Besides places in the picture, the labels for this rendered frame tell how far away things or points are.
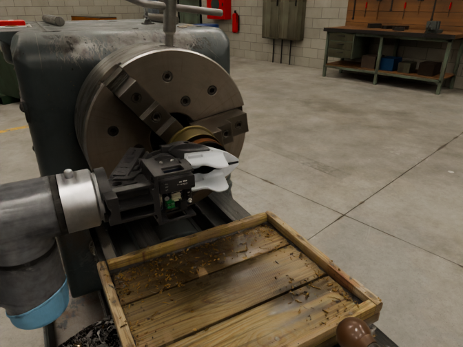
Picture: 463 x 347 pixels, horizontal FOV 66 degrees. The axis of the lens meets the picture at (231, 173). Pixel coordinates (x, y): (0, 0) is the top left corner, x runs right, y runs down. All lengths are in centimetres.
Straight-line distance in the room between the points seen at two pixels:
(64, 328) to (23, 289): 61
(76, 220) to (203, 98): 34
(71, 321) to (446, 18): 683
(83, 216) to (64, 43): 41
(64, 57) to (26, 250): 41
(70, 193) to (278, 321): 34
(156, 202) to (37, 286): 17
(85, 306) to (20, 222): 71
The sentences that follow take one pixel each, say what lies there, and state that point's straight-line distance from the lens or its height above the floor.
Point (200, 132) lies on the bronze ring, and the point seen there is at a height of 112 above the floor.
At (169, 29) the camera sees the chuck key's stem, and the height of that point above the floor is 126.
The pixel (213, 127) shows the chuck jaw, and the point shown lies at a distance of 64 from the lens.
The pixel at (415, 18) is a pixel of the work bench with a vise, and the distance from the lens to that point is 734.
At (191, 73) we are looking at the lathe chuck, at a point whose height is 119.
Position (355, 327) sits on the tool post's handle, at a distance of 23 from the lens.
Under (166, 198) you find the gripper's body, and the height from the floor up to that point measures 108.
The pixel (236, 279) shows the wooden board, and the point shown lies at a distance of 63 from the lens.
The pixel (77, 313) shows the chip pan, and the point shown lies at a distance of 113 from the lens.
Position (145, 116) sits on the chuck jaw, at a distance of 59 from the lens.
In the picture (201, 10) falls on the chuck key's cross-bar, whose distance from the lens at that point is 71.
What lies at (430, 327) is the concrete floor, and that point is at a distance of 195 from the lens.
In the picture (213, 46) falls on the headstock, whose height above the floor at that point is 122.
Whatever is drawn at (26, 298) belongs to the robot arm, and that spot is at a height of 99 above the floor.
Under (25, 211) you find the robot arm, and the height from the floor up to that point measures 110.
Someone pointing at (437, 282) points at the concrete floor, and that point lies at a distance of 221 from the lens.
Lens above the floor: 131
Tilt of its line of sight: 26 degrees down
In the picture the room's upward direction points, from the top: straight up
